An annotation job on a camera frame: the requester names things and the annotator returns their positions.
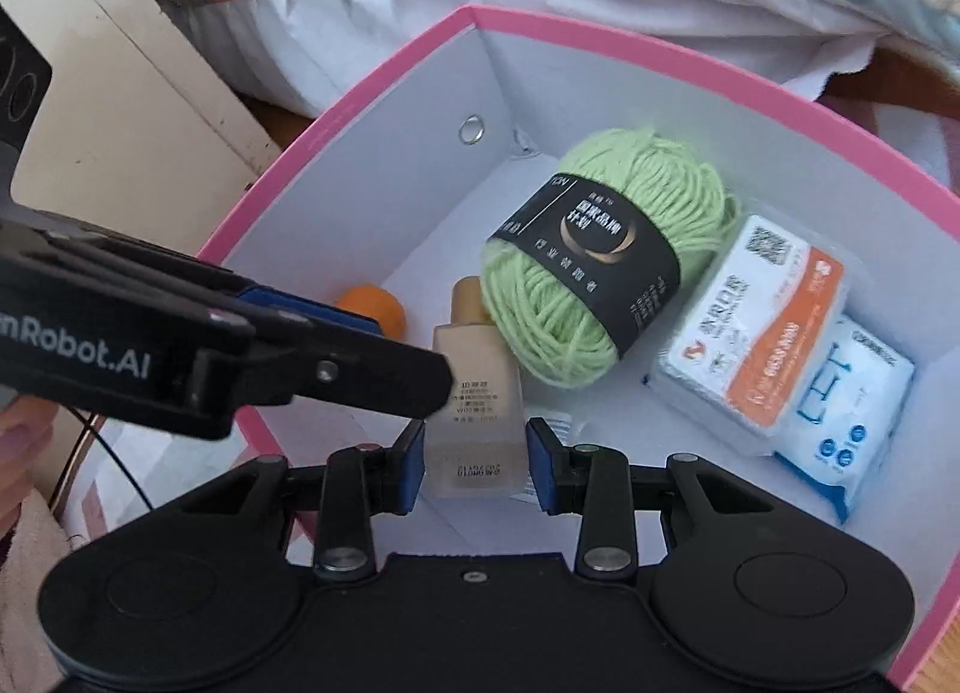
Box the checked rug with brown edge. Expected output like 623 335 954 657
56 48 960 551

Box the pink cardboard box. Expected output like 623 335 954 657
64 4 960 693

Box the blue wet wipes pack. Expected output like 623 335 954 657
776 314 916 525

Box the orange makeup sponge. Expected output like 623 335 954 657
335 284 407 341

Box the clear box with orange label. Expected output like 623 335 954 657
649 214 852 455

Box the person's left hand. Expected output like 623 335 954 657
0 397 57 540

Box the black cable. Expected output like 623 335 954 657
52 408 155 514

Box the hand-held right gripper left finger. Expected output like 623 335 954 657
176 420 428 581

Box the beige foundation bottle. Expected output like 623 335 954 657
424 275 530 499

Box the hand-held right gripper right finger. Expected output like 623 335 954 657
527 417 781 578

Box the pink fleece clothing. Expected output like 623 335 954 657
0 490 76 693

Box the green yarn ball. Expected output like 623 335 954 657
478 127 743 388

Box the white tissue pack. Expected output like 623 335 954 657
536 412 586 450

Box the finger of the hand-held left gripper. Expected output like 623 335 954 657
187 322 456 439
0 213 383 340

